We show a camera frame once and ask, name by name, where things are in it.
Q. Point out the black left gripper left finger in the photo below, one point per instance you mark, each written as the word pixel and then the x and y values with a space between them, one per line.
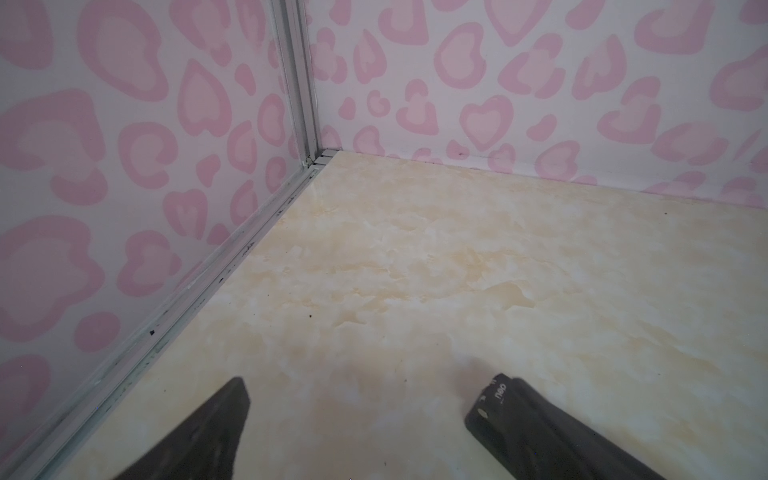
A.
pixel 204 445

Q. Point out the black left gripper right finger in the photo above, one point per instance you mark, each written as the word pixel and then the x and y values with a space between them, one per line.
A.
pixel 534 439

